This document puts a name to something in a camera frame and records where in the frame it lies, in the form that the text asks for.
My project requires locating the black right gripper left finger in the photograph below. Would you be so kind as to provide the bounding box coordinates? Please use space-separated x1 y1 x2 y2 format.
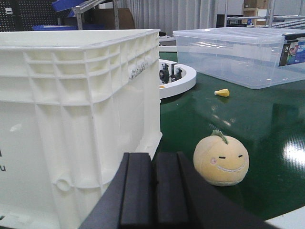
80 153 153 229

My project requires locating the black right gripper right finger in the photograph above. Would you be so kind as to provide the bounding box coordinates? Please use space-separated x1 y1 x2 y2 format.
155 152 274 229

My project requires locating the yellow smiling plush ball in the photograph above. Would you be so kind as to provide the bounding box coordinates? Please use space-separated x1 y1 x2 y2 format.
193 130 249 187

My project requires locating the white plastic tote crate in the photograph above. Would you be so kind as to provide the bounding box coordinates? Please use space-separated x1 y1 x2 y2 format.
0 29 162 229

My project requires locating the brown cardboard box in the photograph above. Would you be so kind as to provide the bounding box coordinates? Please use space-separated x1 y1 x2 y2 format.
90 8 135 30

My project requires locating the yellow toy drumstick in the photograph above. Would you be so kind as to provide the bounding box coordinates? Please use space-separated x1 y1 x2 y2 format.
214 89 230 97

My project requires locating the black bearing mechanism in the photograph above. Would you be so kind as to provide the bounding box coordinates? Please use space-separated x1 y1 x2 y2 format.
159 63 182 84

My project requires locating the clear plastic storage bin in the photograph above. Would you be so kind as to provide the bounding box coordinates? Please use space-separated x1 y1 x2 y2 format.
173 27 305 89

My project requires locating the metal roller conveyor rack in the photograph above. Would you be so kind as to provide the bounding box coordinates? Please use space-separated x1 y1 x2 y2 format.
224 0 305 30

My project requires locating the blue plastic bin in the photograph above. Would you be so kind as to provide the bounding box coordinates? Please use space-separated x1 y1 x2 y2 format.
32 0 92 31

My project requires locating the black pegboard panel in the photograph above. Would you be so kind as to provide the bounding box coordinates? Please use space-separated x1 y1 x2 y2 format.
0 0 58 32

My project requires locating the white inner turntable ring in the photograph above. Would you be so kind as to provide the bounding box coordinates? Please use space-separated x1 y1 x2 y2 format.
158 59 197 100

